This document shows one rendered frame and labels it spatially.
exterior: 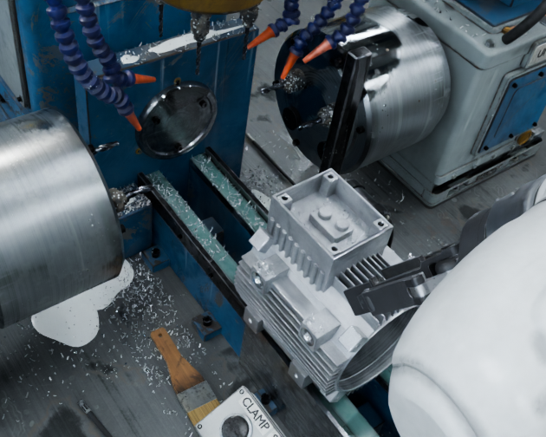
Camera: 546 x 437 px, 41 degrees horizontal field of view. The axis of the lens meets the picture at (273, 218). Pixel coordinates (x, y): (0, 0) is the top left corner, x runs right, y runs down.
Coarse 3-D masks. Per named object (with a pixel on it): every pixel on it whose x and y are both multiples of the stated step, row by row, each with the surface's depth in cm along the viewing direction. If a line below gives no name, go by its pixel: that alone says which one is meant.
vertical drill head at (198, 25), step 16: (160, 0) 89; (176, 0) 86; (192, 0) 86; (208, 0) 86; (224, 0) 86; (240, 0) 87; (256, 0) 89; (160, 16) 99; (192, 16) 90; (208, 16) 90; (240, 16) 95; (256, 16) 95; (160, 32) 101; (192, 32) 91; (208, 32) 92
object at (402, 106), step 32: (384, 32) 115; (416, 32) 117; (320, 64) 115; (384, 64) 112; (416, 64) 115; (288, 96) 126; (320, 96) 118; (384, 96) 112; (416, 96) 116; (448, 96) 122; (288, 128) 130; (320, 128) 122; (352, 128) 114; (384, 128) 114; (416, 128) 120; (320, 160) 126; (352, 160) 118
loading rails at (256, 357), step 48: (192, 192) 130; (240, 192) 122; (192, 240) 112; (240, 240) 121; (192, 288) 119; (240, 336) 110; (288, 384) 100; (384, 384) 101; (336, 432) 94; (384, 432) 106
